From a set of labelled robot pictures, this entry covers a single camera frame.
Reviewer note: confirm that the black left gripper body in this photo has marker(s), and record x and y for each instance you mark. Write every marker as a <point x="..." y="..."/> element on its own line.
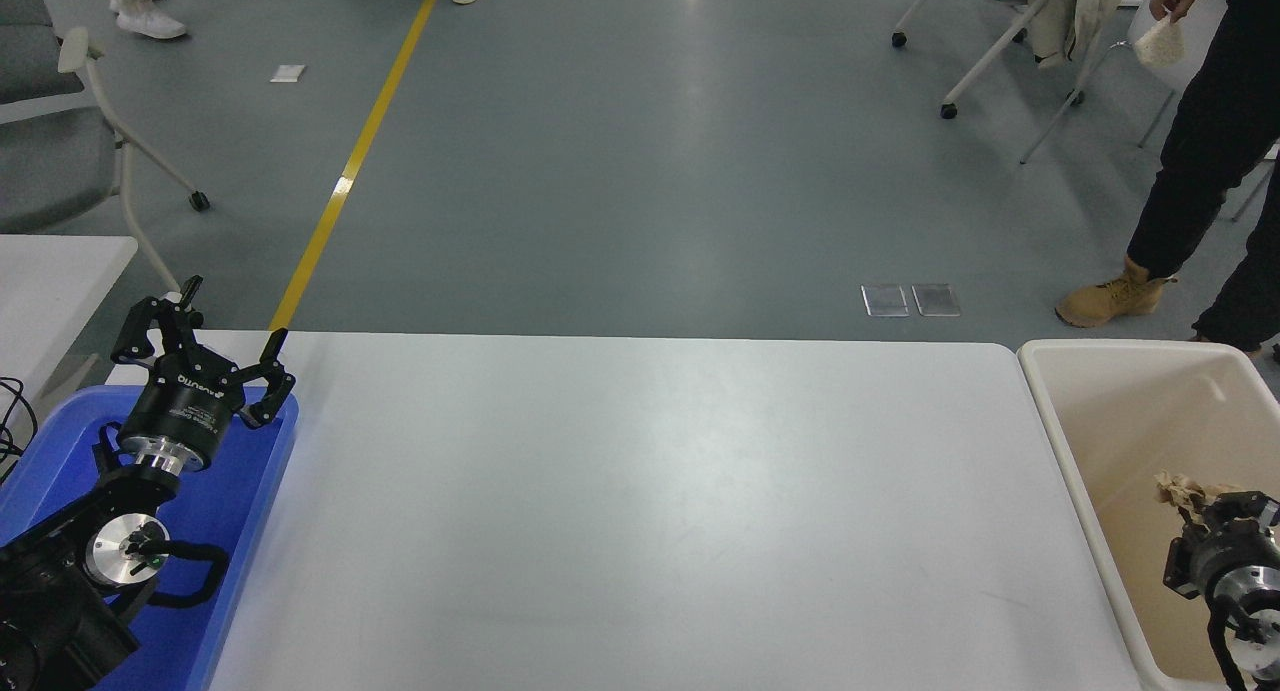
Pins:
<point x="186" y="412"/>

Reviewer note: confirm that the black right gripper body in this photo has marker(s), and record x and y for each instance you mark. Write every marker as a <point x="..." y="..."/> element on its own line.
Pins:
<point x="1235" y="553"/>

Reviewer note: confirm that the tan paper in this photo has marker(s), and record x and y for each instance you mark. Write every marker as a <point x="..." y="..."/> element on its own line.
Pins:
<point x="1185" y="491"/>

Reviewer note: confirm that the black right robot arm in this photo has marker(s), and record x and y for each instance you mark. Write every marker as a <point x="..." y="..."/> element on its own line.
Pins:
<point x="1250" y="621"/>

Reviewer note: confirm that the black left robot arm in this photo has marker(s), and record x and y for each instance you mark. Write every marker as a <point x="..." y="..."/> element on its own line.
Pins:
<point x="50" y="611"/>

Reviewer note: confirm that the blue plastic tray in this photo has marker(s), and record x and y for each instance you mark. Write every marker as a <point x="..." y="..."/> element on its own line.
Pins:
<point x="235" y="531"/>

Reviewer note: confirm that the white side table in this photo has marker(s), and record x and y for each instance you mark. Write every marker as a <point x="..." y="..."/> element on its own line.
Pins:
<point x="50" y="291"/>

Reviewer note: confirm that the large pale plastic bin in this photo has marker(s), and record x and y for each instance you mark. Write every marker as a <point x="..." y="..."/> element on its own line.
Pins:
<point x="1120" y="441"/>

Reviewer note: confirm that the grey office chair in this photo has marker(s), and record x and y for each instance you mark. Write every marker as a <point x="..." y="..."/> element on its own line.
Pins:
<point x="50" y="171"/>

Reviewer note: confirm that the yellow floor tape line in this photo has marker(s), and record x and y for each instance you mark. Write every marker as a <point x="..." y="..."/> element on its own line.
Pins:
<point x="345" y="181"/>

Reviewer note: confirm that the silver floor plate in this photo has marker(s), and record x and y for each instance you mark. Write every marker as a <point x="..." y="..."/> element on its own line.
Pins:
<point x="936" y="300"/>
<point x="885" y="301"/>

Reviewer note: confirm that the white shell chair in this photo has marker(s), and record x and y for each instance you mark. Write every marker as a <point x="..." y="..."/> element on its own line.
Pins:
<point x="1110" y="61"/>

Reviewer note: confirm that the white wheeled chair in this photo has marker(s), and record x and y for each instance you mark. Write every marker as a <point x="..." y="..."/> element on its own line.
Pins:
<point x="990" y="56"/>

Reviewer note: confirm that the beige coat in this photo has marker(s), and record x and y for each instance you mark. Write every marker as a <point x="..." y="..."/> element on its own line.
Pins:
<point x="1070" y="11"/>

